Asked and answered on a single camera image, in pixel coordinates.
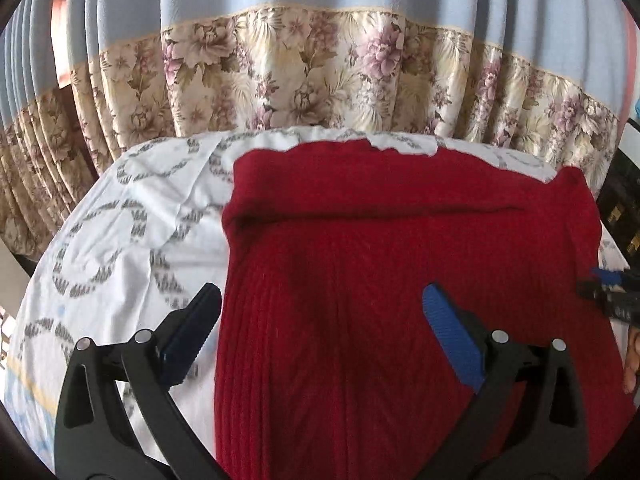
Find blue curtain with floral border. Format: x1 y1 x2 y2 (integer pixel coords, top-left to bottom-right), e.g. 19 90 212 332
67 0 632 196
0 0 98 261

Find red knitted sweater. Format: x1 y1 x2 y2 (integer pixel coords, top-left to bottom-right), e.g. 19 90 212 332
214 140 636 480

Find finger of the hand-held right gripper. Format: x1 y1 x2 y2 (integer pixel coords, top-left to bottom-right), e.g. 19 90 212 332
576 267 640 322

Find person's right hand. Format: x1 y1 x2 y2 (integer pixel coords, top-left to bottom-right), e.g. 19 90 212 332
622 326 640 395

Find dark furniture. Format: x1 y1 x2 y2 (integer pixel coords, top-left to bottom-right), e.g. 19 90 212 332
596 147 640 262

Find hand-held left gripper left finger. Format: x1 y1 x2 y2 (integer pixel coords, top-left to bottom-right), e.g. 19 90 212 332
54 283 231 480

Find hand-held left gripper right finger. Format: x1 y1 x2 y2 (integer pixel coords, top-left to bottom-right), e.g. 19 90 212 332
415 283 588 480

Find white circle-patterned bed sheet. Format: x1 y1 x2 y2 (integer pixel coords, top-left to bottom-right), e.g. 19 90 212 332
5 127 632 480

